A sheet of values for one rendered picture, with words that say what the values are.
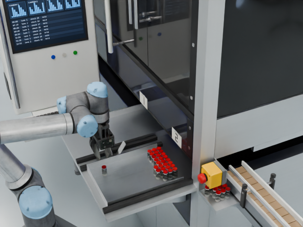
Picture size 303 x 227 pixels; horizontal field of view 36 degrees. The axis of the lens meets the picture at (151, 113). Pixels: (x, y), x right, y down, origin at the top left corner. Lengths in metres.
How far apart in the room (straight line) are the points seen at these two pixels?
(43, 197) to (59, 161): 1.79
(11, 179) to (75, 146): 0.48
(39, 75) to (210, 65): 1.18
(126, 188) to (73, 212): 1.22
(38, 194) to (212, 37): 0.85
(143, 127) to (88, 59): 0.54
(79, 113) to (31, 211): 0.40
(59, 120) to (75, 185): 1.76
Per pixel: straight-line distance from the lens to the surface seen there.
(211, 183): 1.83
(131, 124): 2.33
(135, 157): 2.12
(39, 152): 3.69
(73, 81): 2.63
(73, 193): 3.28
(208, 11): 1.55
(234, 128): 1.86
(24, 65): 2.52
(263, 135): 1.99
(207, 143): 1.83
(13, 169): 1.82
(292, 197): 2.41
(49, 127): 1.60
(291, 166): 2.25
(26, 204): 1.78
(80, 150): 2.20
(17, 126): 1.58
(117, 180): 2.01
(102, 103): 1.77
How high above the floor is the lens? 2.22
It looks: 34 degrees down
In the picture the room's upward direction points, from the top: 1 degrees counter-clockwise
